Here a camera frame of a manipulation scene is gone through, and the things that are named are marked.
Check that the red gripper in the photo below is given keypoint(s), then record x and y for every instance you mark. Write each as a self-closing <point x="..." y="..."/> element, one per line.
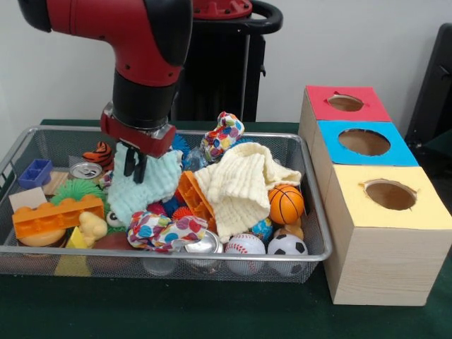
<point x="138" y="134"/>

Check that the small baseball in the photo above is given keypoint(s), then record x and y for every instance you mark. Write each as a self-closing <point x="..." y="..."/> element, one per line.
<point x="245" y="244"/>

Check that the wooden box with three holes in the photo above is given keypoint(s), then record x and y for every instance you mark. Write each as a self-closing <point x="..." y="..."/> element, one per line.
<point x="374" y="261"/>

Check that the mint green cloth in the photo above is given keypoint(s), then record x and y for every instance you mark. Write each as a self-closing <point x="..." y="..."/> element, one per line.
<point x="159" y="183"/>

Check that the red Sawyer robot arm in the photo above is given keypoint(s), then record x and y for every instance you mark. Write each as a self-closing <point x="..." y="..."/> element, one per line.
<point x="134" y="49"/>

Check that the small soccer ball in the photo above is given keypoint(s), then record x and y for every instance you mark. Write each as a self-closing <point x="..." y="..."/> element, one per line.
<point x="287" y="246"/>

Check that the colourful spotted plush toy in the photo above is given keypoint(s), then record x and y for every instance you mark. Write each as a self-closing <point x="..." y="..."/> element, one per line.
<point x="224" y="135"/>

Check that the small orange basketball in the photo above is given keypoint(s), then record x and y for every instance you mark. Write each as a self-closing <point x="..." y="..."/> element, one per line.
<point x="287" y="205"/>

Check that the black chair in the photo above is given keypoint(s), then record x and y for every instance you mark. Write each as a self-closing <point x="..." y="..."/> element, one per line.
<point x="434" y="92"/>

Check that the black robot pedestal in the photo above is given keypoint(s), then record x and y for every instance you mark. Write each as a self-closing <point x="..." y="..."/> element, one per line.
<point x="219" y="78"/>

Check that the shallow clear mesh bin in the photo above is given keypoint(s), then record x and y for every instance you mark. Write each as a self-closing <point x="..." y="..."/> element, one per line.
<point x="42" y="263"/>

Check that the green spiky toy with eyes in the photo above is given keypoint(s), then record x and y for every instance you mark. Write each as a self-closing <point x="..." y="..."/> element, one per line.
<point x="74" y="189"/>

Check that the cream waffle cloth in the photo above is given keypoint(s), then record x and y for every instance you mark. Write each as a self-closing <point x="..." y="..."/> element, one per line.
<point x="240" y="183"/>

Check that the orange toy brick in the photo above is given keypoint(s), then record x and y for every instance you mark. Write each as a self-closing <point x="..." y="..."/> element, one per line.
<point x="56" y="217"/>

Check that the colourful patterned cloth pouch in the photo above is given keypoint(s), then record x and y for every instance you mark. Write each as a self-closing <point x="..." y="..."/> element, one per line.
<point x="166" y="232"/>

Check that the globe print ball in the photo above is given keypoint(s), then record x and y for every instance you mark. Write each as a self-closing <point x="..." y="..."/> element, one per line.
<point x="264" y="228"/>

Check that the dark green table cloth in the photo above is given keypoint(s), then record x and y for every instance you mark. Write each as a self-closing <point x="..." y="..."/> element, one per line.
<point x="176" y="311"/>

